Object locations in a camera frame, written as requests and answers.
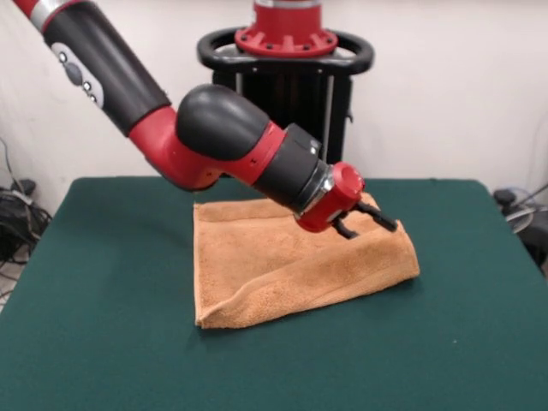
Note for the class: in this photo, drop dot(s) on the dark green table cloth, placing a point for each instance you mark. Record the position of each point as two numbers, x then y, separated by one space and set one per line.
171 364

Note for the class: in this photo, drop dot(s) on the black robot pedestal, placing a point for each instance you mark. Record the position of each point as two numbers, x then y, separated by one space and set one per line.
299 98

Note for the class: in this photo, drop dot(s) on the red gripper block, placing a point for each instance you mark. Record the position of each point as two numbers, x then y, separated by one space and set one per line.
338 197

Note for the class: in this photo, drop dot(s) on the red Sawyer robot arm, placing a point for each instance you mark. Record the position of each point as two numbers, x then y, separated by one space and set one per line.
205 128

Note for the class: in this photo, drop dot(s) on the tan terry towel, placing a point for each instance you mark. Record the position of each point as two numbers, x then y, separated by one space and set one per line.
265 265

